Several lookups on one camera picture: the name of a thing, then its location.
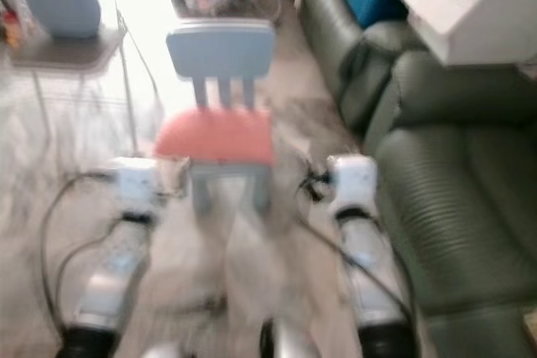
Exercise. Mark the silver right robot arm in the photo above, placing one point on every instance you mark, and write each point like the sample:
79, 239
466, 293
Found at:
373, 270

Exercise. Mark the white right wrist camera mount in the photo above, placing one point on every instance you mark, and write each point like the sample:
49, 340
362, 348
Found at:
354, 180

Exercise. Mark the silver robot right leg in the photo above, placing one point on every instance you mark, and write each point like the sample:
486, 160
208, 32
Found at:
294, 341

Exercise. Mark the green leather sofa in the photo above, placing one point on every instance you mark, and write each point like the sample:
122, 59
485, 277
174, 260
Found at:
461, 182

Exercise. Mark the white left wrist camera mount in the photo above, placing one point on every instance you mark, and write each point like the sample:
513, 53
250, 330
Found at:
137, 184

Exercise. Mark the blue child chair pink seat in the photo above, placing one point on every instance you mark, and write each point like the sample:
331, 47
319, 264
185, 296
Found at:
218, 136

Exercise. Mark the grey metal folding chair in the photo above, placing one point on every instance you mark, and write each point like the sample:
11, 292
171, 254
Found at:
67, 54

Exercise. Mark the white angular box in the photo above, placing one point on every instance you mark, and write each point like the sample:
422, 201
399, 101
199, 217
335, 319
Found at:
470, 10

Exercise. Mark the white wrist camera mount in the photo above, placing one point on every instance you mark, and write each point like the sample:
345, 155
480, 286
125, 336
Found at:
354, 180
137, 184

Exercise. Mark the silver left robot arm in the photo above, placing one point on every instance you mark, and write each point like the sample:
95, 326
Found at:
113, 282

